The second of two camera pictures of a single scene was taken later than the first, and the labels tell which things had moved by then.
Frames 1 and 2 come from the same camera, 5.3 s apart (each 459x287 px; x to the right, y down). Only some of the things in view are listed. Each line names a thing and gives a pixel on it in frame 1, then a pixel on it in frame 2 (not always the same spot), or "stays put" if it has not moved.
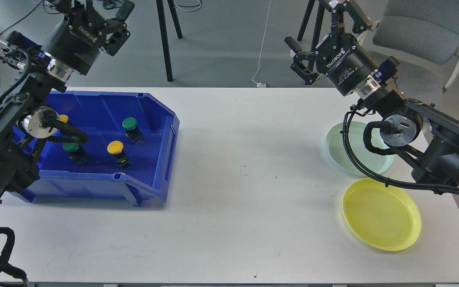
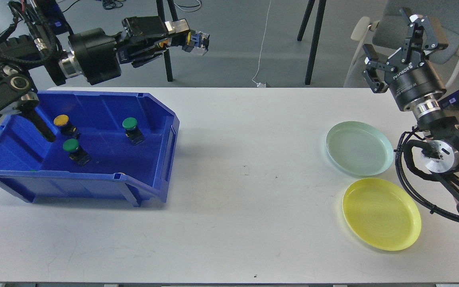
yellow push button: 116,148 -> 201,40
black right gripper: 348,64 -> 409,75
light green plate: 369,160 stays put
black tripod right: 320,11 stays put
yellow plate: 382,217 stays put
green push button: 77,153 stays put
